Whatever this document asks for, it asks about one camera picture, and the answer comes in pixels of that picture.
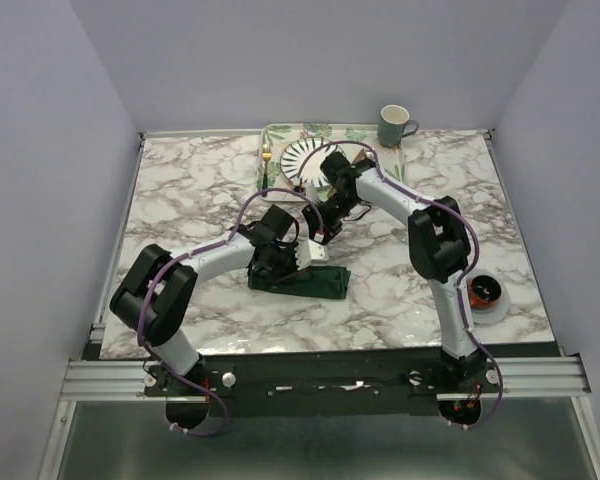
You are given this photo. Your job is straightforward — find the dark green cloth napkin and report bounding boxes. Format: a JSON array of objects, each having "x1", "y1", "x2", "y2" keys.
[{"x1": 248, "y1": 266, "x2": 351, "y2": 300}]

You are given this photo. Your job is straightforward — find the silver fork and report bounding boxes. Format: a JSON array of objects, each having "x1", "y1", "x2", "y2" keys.
[{"x1": 392, "y1": 229, "x2": 407, "y2": 239}]

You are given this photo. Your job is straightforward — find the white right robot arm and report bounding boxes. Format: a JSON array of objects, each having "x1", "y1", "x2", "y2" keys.
[{"x1": 303, "y1": 152, "x2": 486, "y2": 392}]

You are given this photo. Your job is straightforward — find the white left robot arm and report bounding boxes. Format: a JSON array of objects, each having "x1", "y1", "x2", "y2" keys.
[{"x1": 109, "y1": 205, "x2": 299, "y2": 395}]

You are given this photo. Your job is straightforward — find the striped white round plate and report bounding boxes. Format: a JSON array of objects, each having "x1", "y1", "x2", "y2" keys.
[{"x1": 280, "y1": 136, "x2": 344, "y2": 190}]

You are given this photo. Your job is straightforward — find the leaf-patterned serving tray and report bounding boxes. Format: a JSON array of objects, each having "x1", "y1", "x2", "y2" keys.
[{"x1": 256, "y1": 123, "x2": 406, "y2": 203}]

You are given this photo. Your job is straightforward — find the green ceramic mug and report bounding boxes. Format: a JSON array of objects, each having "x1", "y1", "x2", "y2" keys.
[{"x1": 377, "y1": 104, "x2": 420, "y2": 148}]

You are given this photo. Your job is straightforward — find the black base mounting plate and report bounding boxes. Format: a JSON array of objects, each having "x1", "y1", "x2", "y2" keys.
[{"x1": 82, "y1": 340, "x2": 511, "y2": 419}]

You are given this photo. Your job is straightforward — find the white saucer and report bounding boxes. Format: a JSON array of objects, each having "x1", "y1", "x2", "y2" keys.
[{"x1": 470, "y1": 277, "x2": 510, "y2": 325}]

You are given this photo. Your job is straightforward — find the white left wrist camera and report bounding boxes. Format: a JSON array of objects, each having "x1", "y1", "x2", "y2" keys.
[{"x1": 295, "y1": 239, "x2": 329, "y2": 270}]

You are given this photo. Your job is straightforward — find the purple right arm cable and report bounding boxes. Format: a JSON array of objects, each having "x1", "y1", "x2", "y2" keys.
[{"x1": 297, "y1": 141, "x2": 505, "y2": 431}]

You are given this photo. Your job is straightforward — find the gold fork green handle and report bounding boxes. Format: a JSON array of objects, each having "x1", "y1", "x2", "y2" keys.
[{"x1": 261, "y1": 143, "x2": 271, "y2": 197}]

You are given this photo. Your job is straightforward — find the aluminium frame rail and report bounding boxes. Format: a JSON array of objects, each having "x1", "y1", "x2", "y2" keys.
[{"x1": 60, "y1": 357, "x2": 590, "y2": 402}]

